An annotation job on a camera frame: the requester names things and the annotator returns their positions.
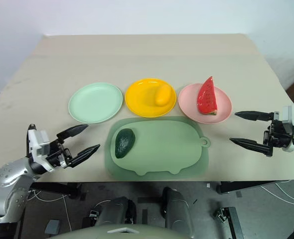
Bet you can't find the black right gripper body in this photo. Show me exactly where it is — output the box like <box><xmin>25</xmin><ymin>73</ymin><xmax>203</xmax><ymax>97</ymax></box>
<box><xmin>263</xmin><ymin>112</ymin><xmax>294</xmax><ymax>150</ymax></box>

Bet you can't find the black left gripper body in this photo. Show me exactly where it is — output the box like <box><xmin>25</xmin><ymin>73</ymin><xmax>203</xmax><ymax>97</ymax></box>
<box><xmin>46</xmin><ymin>139</ymin><xmax>75</xmax><ymax>169</ymax></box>

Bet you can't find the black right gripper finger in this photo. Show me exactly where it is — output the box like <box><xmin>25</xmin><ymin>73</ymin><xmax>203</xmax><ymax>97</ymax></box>
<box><xmin>229</xmin><ymin>137</ymin><xmax>274</xmax><ymax>158</ymax></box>
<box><xmin>234</xmin><ymin>110</ymin><xmax>275</xmax><ymax>122</ymax></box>

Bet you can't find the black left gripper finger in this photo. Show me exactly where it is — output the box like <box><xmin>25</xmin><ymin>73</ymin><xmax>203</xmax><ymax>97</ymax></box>
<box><xmin>56</xmin><ymin>124</ymin><xmax>90</xmax><ymax>144</ymax></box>
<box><xmin>71</xmin><ymin>143</ymin><xmax>101</xmax><ymax>167</ymax></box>

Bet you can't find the light green plate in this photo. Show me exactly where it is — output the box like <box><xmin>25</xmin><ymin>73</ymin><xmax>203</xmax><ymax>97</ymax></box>
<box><xmin>67</xmin><ymin>83</ymin><xmax>124</xmax><ymax>124</ymax></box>

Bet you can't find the pink plate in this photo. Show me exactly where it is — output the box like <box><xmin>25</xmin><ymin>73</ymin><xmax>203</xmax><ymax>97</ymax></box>
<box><xmin>178</xmin><ymin>83</ymin><xmax>233</xmax><ymax>124</ymax></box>

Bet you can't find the yellow plate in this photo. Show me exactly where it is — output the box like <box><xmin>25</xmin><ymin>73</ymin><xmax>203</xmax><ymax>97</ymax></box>
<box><xmin>125</xmin><ymin>78</ymin><xmax>177</xmax><ymax>119</ymax></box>

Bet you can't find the translucent dark green mat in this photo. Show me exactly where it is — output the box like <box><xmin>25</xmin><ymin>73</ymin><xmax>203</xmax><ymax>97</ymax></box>
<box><xmin>104</xmin><ymin>116</ymin><xmax>211</xmax><ymax>178</ymax></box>

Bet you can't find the dark green avocado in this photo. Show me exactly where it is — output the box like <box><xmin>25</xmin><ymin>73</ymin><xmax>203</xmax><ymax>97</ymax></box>
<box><xmin>115</xmin><ymin>128</ymin><xmax>137</xmax><ymax>159</ymax></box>

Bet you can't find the red watermelon slice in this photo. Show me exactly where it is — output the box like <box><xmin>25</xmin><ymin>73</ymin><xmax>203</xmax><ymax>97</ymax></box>
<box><xmin>196</xmin><ymin>76</ymin><xmax>218</xmax><ymax>117</ymax></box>

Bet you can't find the dark rounded robot leg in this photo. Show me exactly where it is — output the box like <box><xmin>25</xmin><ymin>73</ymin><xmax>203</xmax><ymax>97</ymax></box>
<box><xmin>161</xmin><ymin>186</ymin><xmax>195</xmax><ymax>239</ymax></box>
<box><xmin>94</xmin><ymin>196</ymin><xmax>138</xmax><ymax>228</ymax></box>

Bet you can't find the grey box on floor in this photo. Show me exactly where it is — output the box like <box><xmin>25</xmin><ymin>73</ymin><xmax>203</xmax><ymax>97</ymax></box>
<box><xmin>45</xmin><ymin>219</ymin><xmax>61</xmax><ymax>235</ymax></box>

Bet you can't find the light green animal-shaped board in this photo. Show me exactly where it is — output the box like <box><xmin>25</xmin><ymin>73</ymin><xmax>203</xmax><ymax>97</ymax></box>
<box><xmin>110</xmin><ymin>119</ymin><xmax>211</xmax><ymax>176</ymax></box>

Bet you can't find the black metal stand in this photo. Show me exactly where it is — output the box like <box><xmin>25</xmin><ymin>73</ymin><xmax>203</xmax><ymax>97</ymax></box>
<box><xmin>212</xmin><ymin>206</ymin><xmax>245</xmax><ymax>239</ymax></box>

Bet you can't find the grey-green robot torso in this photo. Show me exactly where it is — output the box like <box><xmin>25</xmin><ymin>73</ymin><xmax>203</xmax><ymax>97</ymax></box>
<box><xmin>48</xmin><ymin>223</ymin><xmax>195</xmax><ymax>239</ymax></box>

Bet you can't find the yellow mango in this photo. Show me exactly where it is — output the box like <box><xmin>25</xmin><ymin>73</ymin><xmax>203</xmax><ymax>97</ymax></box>
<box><xmin>154</xmin><ymin>84</ymin><xmax>173</xmax><ymax>107</ymax></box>

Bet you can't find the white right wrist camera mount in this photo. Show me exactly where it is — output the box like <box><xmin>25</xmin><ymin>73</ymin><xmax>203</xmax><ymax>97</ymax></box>
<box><xmin>281</xmin><ymin>102</ymin><xmax>294</xmax><ymax>153</ymax></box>

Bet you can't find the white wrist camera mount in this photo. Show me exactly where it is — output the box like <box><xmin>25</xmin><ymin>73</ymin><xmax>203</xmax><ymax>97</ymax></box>
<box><xmin>281</xmin><ymin>102</ymin><xmax>294</xmax><ymax>153</ymax></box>
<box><xmin>26</xmin><ymin>123</ymin><xmax>56</xmax><ymax>173</ymax></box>

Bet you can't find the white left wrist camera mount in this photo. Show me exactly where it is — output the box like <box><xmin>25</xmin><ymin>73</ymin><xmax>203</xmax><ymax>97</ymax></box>
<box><xmin>26</xmin><ymin>123</ymin><xmax>56</xmax><ymax>173</ymax></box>

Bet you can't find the black table frame bar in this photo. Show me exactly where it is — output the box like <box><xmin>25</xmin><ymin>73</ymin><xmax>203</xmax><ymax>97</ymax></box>
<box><xmin>216</xmin><ymin>179</ymin><xmax>294</xmax><ymax>195</ymax></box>
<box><xmin>30</xmin><ymin>182</ymin><xmax>82</xmax><ymax>200</ymax></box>

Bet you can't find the white floor cable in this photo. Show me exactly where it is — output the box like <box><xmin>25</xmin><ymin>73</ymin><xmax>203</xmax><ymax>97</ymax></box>
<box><xmin>258</xmin><ymin>182</ymin><xmax>294</xmax><ymax>208</ymax></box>
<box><xmin>27</xmin><ymin>188</ymin><xmax>72</xmax><ymax>233</ymax></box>

